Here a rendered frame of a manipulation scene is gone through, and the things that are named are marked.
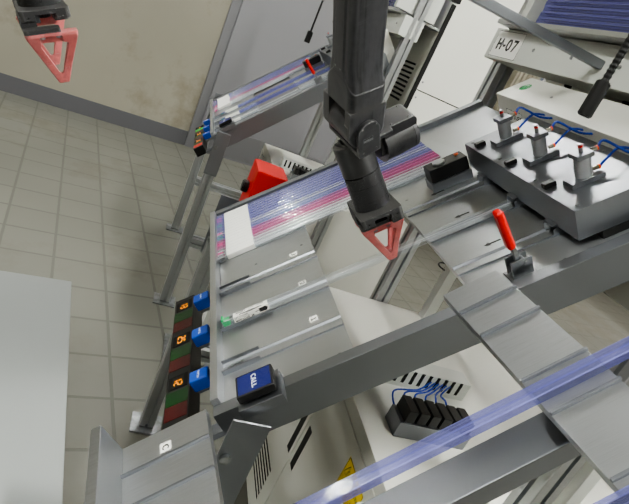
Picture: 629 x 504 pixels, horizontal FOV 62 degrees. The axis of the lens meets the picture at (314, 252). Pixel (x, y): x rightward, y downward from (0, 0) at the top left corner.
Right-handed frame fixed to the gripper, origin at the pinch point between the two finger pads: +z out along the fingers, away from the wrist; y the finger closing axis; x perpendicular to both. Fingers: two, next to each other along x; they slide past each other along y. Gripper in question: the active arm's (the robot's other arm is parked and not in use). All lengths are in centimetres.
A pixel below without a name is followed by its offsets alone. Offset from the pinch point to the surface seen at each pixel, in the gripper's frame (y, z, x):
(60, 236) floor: 155, 12, 112
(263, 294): 5.9, 1.0, 22.3
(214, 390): -16.3, 0.1, 31.0
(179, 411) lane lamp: -13.3, 3.1, 37.8
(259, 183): 80, 4, 19
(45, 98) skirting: 345, -40, 147
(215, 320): 0.4, -0.8, 30.4
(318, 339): -12.0, 2.0, 15.6
